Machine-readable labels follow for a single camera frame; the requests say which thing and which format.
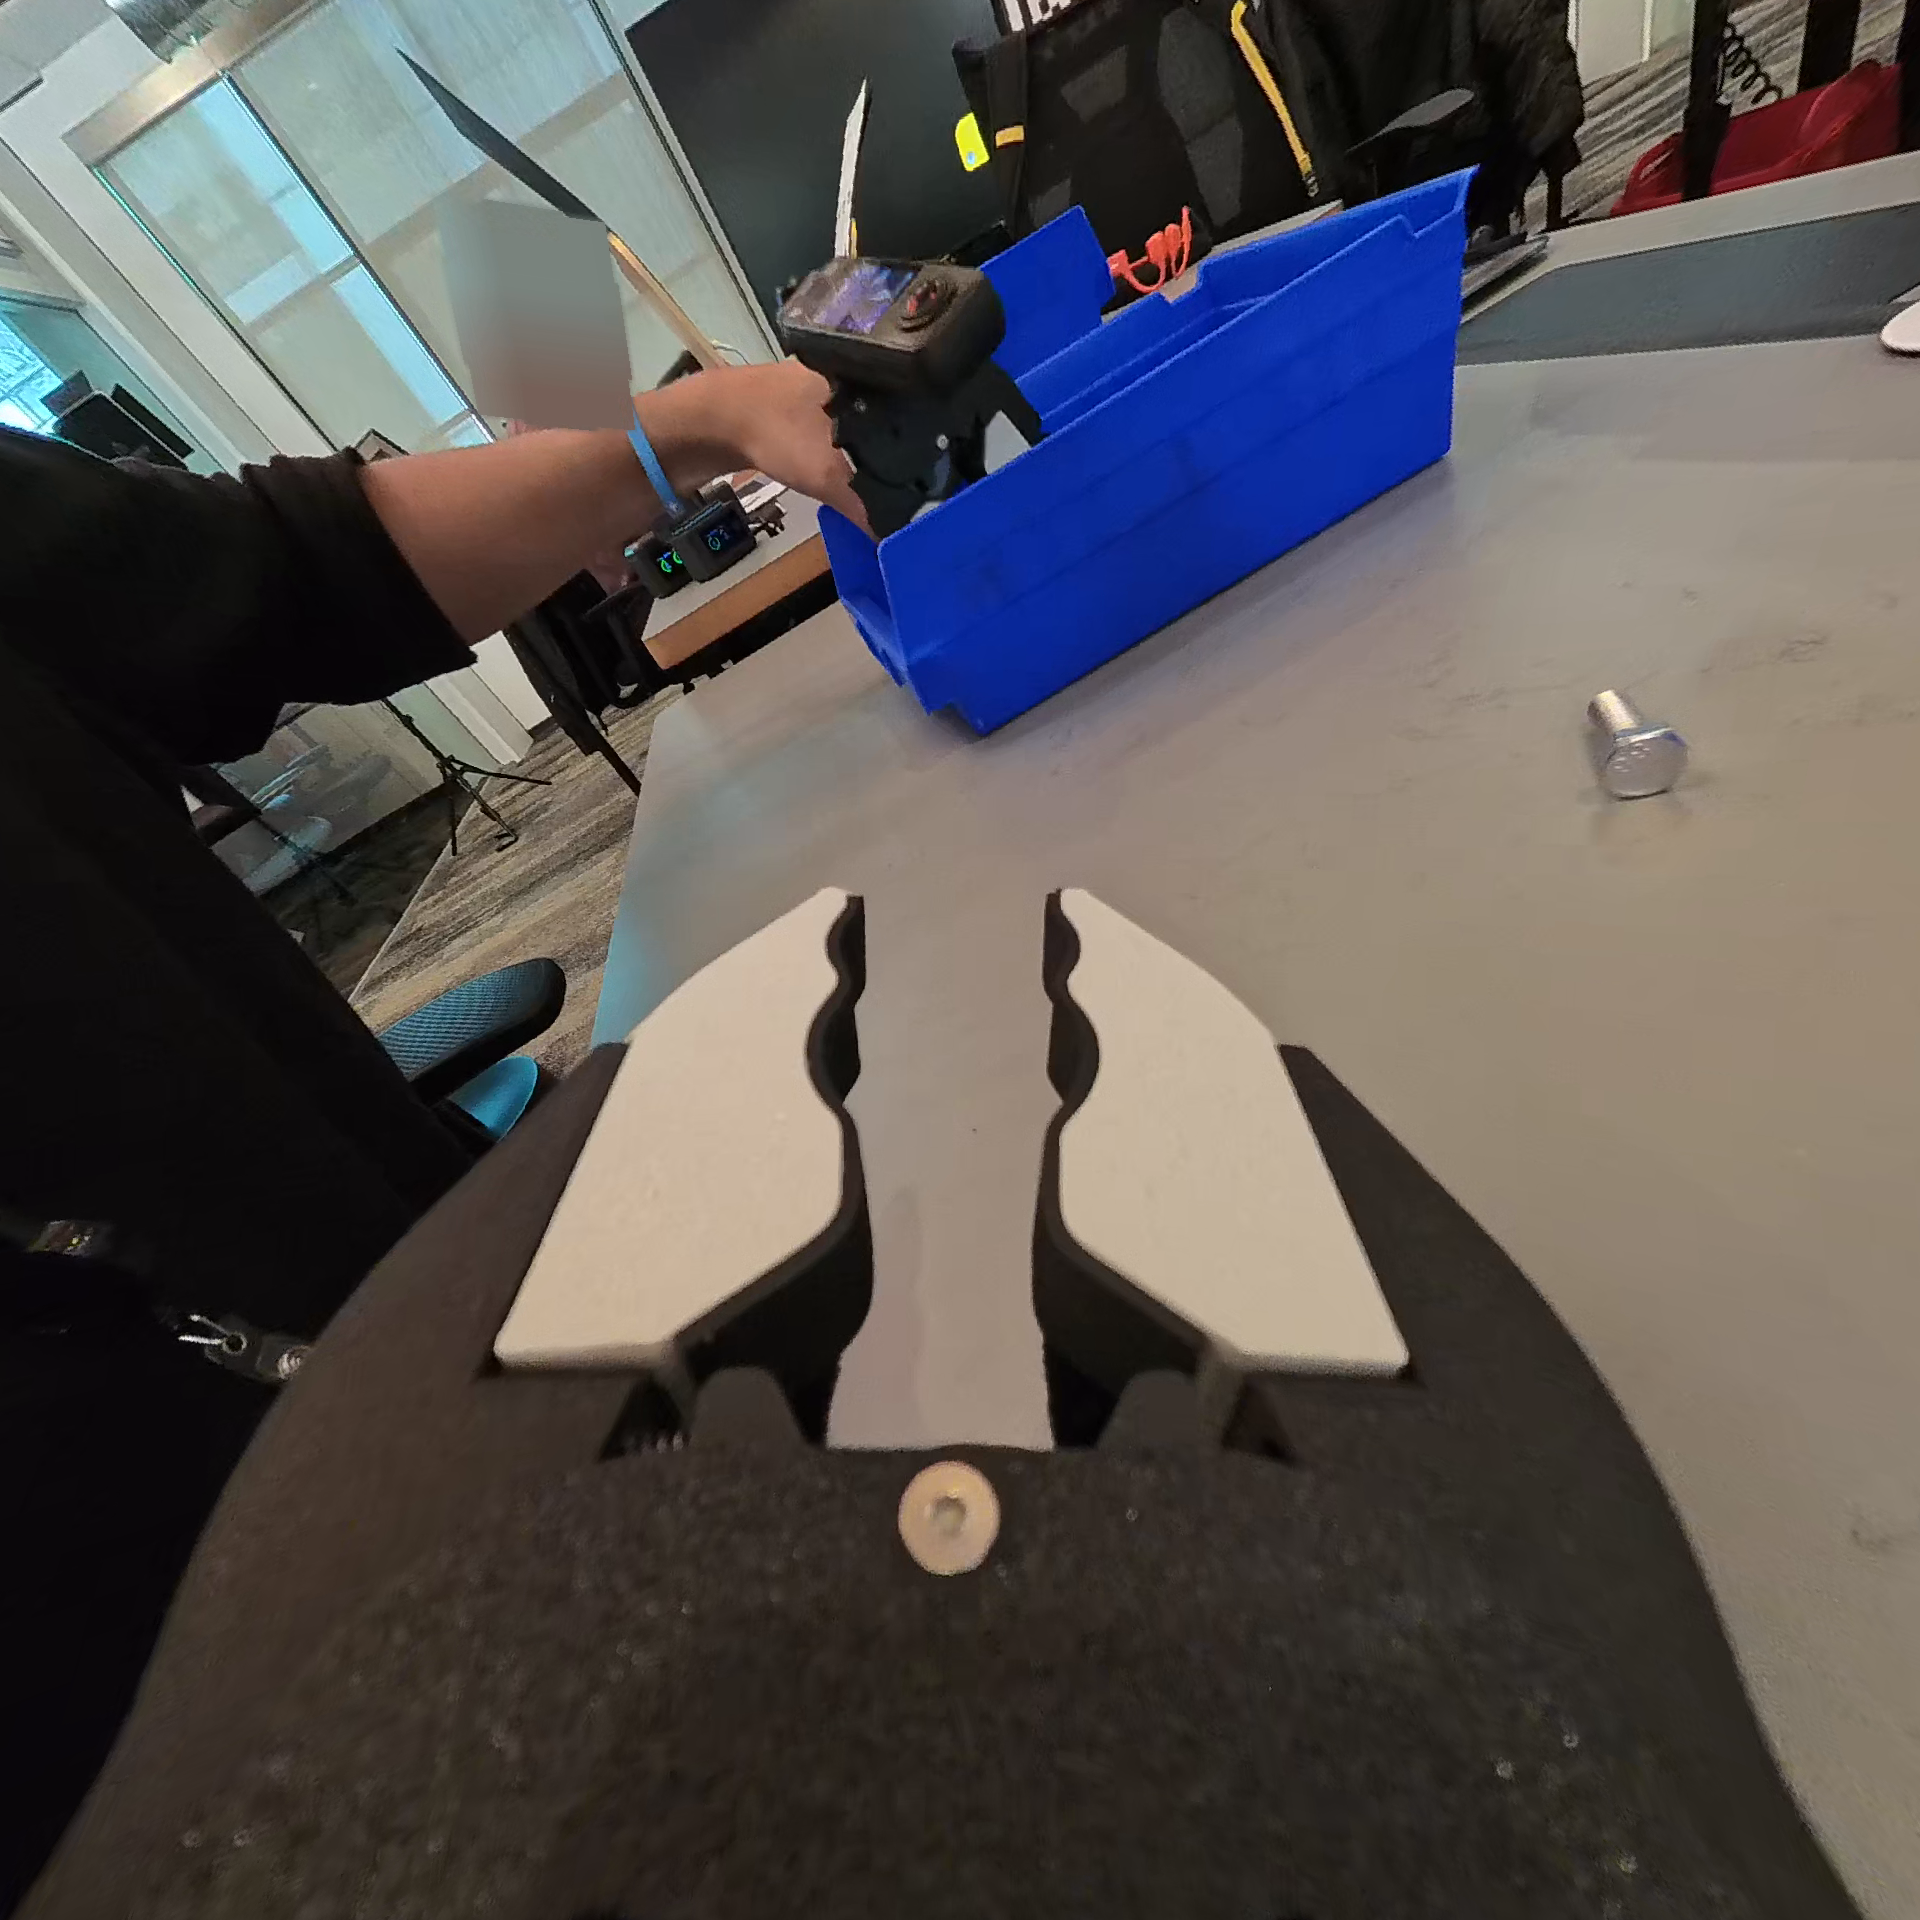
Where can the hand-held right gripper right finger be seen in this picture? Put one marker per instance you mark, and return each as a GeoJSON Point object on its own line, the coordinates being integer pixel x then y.
{"type": "Point", "coordinates": [1231, 1202]}

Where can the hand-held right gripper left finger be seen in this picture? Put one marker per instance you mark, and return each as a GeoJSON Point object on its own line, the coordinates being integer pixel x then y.
{"type": "Point", "coordinates": [675, 1186]}

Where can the blue plastic bin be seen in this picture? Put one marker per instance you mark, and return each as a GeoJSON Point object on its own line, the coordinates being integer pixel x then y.
{"type": "Point", "coordinates": [1171, 494]}
{"type": "Point", "coordinates": [1051, 287]}

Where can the silver hex bolt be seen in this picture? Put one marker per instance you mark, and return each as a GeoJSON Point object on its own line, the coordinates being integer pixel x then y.
{"type": "Point", "coordinates": [1639, 751]}

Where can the person's left forearm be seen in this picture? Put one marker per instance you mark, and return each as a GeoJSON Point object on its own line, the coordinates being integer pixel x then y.
{"type": "Point", "coordinates": [510, 511]}

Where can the person's left hand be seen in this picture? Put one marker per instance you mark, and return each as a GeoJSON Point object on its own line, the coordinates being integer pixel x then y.
{"type": "Point", "coordinates": [767, 419]}

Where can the black battery charger case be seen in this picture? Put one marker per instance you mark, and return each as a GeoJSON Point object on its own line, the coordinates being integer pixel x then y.
{"type": "Point", "coordinates": [718, 537]}
{"type": "Point", "coordinates": [661, 563]}

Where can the thin white sign board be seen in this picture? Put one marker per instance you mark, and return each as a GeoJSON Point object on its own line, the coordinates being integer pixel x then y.
{"type": "Point", "coordinates": [853, 167]}

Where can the blue wristband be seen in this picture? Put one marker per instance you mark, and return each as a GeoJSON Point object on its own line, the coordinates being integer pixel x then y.
{"type": "Point", "coordinates": [653, 467]}

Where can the teal mesh office chair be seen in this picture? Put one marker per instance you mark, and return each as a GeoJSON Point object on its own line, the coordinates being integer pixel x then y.
{"type": "Point", "coordinates": [482, 1013]}

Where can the large black screen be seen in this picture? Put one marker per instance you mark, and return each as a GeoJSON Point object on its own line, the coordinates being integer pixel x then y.
{"type": "Point", "coordinates": [751, 106]}

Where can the black jacket yellow stripe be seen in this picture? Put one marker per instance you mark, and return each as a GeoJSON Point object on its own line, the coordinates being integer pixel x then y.
{"type": "Point", "coordinates": [1171, 106]}

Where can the black music stand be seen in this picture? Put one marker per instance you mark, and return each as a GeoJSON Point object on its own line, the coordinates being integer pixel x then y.
{"type": "Point", "coordinates": [565, 659]}

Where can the black light panel tripod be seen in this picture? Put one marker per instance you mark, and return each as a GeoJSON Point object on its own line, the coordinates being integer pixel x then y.
{"type": "Point", "coordinates": [135, 427]}

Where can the red plastic crate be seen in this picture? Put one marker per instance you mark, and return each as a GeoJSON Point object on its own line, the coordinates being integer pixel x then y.
{"type": "Point", "coordinates": [1801, 142]}

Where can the white board stand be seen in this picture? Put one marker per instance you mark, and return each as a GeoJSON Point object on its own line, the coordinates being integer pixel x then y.
{"type": "Point", "coordinates": [1905, 331]}

